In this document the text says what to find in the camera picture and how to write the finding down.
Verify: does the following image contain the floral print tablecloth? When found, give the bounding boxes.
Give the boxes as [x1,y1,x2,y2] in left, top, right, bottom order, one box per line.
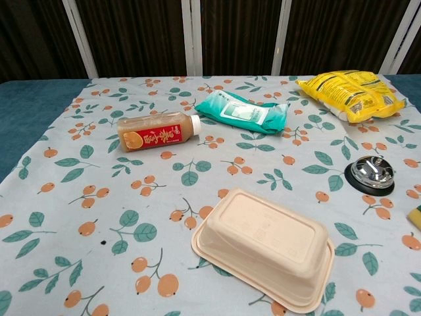
[0,74,421,316]

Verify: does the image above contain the beige paper pulp tray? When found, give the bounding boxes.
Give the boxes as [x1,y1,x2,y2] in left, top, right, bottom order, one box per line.
[191,188,336,313]

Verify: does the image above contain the yellow snack bag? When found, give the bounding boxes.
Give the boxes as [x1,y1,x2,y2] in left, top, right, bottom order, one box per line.
[295,69,407,124]

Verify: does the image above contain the teal wet wipes pack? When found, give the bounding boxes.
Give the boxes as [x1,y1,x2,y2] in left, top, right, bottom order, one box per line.
[193,90,291,135]

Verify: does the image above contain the yellow green sponge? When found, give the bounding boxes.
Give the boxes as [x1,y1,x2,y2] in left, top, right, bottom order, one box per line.
[407,203,421,232]

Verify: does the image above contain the white folding screen frame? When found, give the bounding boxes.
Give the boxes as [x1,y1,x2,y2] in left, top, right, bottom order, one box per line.
[61,0,421,79]

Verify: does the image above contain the juice bottle with red label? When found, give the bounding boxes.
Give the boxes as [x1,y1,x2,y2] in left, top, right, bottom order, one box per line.
[117,111,201,153]

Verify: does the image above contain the teal table cover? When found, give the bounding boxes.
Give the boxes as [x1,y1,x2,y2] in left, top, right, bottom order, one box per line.
[0,78,93,184]

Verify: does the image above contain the chrome bell with black base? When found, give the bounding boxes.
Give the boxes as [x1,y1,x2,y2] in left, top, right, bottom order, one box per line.
[344,155,396,198]

